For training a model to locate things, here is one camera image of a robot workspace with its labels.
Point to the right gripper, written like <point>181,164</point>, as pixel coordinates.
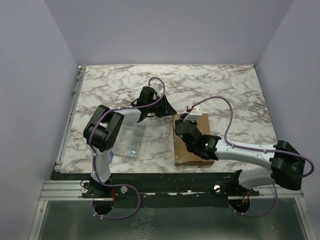
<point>182,125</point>

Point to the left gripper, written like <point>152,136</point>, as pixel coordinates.
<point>165,108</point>

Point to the brown cardboard express box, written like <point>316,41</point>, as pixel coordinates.
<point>181,156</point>

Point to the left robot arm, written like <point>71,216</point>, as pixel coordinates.
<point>104,126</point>

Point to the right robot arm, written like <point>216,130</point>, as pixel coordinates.
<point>277,164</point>

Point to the clear plastic screw box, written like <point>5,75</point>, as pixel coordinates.
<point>129,140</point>

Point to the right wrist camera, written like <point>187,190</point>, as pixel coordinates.
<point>194,113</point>

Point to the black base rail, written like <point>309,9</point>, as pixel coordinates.
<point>167,190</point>

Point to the aluminium frame rail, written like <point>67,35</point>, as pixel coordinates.
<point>70,190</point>

